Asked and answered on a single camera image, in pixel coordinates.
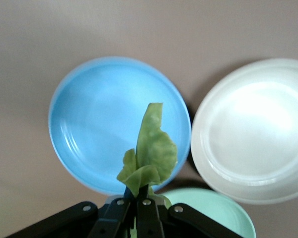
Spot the pale beige round plate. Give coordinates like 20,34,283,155
190,58,298,205

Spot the blue round plate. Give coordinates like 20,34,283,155
48,56,192,197

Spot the mint green round plate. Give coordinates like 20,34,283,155
151,187,257,238

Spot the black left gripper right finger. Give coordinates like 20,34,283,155
136,185,242,238

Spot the green lettuce leaf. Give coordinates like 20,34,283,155
116,102,178,198

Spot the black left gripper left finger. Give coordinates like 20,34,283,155
4,188,135,238

